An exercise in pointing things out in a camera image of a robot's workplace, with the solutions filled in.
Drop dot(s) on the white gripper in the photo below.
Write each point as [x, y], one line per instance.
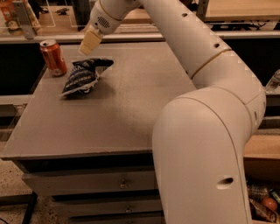
[101, 17]

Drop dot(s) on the blue chip bag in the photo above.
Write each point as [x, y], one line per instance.
[84, 75]

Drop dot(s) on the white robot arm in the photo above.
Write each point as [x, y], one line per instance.
[199, 138]

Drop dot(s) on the orange-red soda can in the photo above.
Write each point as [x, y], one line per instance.
[52, 55]

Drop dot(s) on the grey metal railing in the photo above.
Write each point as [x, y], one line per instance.
[138, 25]

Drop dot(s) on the colourful snack box background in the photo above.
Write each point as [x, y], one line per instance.
[9, 19]

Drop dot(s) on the grey drawer cabinet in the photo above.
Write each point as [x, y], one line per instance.
[91, 153]

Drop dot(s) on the cardboard box of snacks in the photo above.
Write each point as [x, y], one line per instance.
[263, 182]

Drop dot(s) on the clear plastic bottle in box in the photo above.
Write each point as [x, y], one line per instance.
[258, 192]

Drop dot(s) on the red apple in box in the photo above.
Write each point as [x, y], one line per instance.
[269, 203]

